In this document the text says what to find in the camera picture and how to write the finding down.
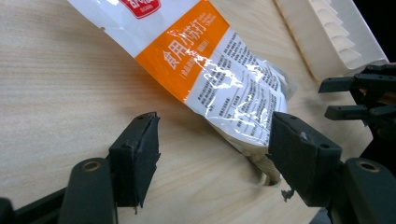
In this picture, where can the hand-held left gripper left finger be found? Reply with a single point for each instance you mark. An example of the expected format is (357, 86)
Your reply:
(134, 161)

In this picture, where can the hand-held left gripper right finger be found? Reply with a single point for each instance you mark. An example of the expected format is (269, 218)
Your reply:
(300, 155)

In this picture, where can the white and orange powder bag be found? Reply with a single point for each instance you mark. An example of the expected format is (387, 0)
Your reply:
(199, 71)

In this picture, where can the white plastic tray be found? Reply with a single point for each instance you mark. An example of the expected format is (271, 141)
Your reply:
(314, 40)

